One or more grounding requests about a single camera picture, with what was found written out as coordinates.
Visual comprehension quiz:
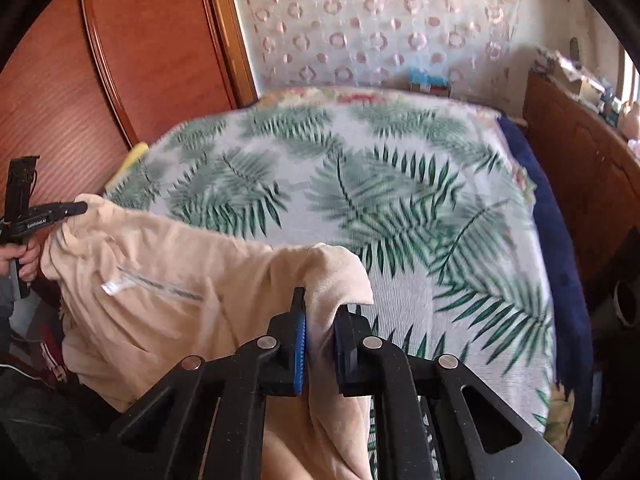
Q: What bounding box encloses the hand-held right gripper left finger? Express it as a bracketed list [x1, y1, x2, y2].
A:
[85, 287, 308, 480]

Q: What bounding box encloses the beige printed t-shirt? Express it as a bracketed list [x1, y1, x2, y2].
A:
[40, 195, 376, 480]

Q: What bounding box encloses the small cardboard box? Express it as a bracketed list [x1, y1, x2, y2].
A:
[410, 82, 453, 99]

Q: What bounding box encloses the long wooden cabinet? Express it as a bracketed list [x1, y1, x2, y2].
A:
[522, 70, 640, 286]

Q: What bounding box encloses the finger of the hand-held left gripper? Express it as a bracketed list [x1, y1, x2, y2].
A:
[49, 201, 89, 220]

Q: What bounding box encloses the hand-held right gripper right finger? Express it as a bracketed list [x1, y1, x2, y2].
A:
[334, 305, 581, 480]

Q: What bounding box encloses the white waste bin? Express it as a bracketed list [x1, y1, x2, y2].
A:
[612, 277, 640, 326]

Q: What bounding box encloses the circle patterned sheer curtain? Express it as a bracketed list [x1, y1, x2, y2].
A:
[227, 0, 523, 91]

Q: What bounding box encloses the palm leaf printed blanket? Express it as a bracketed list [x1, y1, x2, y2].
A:
[102, 87, 556, 436]

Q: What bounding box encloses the person's left hand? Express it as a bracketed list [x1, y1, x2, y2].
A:
[0, 237, 41, 283]

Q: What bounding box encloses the open cardboard box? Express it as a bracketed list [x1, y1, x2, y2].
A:
[555, 57, 601, 106]

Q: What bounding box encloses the floral quilt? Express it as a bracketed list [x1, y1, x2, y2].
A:
[260, 85, 538, 206]

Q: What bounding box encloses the wooden slatted wardrobe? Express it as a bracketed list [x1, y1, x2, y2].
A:
[0, 0, 258, 261]

